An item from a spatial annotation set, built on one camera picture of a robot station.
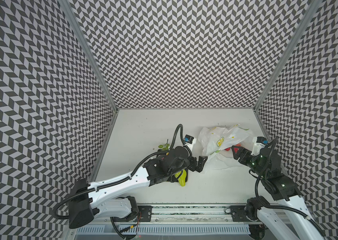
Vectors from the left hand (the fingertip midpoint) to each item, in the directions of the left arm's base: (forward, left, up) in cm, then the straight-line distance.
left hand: (199, 156), depth 69 cm
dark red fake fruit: (+7, -17, -7) cm, 19 cm away
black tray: (-4, +13, -20) cm, 24 cm away
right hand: (+3, -19, -3) cm, 20 cm away
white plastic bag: (+13, -12, -10) cm, 21 cm away
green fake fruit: (-5, +8, -17) cm, 19 cm away
